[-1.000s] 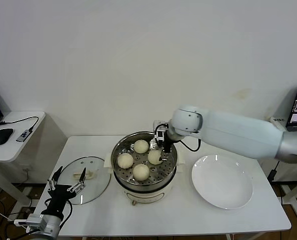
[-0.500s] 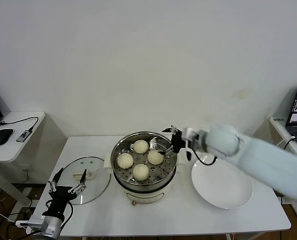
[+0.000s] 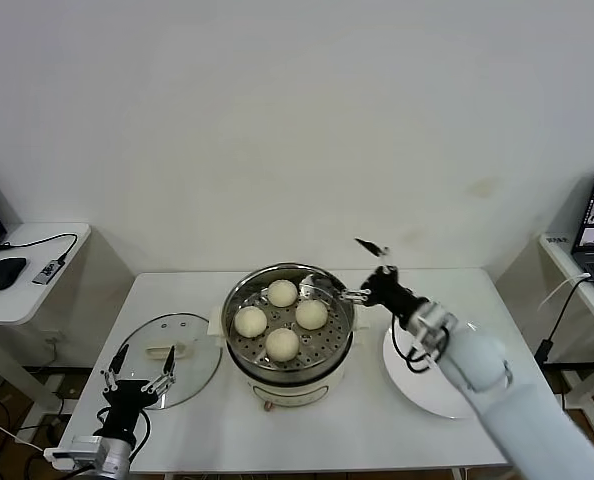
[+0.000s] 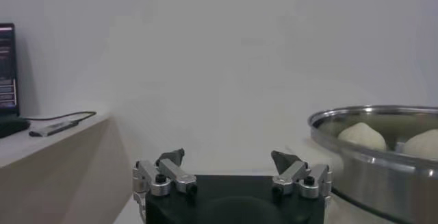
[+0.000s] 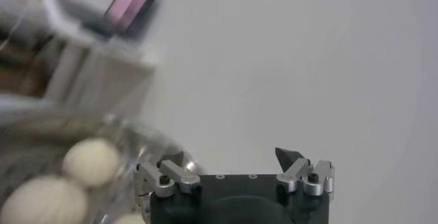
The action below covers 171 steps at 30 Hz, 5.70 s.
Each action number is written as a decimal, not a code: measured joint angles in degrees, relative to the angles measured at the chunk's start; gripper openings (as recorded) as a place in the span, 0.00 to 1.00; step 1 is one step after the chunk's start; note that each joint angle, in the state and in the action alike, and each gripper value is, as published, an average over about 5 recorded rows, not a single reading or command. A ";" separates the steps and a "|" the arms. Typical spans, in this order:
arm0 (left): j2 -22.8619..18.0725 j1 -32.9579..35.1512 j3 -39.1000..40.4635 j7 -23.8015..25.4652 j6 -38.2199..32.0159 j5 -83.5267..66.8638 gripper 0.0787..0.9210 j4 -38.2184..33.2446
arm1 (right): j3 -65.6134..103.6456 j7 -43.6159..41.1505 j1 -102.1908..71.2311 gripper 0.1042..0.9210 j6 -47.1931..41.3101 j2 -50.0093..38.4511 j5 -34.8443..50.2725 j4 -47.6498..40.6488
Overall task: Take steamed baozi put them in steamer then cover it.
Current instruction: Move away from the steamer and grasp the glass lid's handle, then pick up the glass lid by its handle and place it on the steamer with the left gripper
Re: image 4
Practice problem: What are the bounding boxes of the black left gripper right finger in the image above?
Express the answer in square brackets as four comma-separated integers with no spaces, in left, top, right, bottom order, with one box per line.
[270,149,333,201]

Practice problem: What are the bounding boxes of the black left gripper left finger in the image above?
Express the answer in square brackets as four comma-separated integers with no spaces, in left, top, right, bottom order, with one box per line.
[132,147,198,221]

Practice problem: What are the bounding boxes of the white steamed baozi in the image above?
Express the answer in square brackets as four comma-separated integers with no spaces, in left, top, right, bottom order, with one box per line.
[337,121,387,151]
[402,128,438,160]

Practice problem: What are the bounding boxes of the perforated steel steamer basket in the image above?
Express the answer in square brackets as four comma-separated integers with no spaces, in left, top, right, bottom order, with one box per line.
[307,104,438,224]

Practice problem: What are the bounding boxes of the grey usb hub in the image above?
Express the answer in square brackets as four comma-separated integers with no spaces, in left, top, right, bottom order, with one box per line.
[29,119,80,138]

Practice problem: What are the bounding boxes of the white side table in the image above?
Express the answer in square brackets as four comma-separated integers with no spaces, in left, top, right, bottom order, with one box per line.
[0,112,111,170]

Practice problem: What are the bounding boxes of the dark open laptop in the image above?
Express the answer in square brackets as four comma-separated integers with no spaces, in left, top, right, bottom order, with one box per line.
[0,22,31,139]

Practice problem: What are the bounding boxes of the black usb hub cable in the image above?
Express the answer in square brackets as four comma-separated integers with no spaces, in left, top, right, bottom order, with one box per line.
[23,110,98,125]

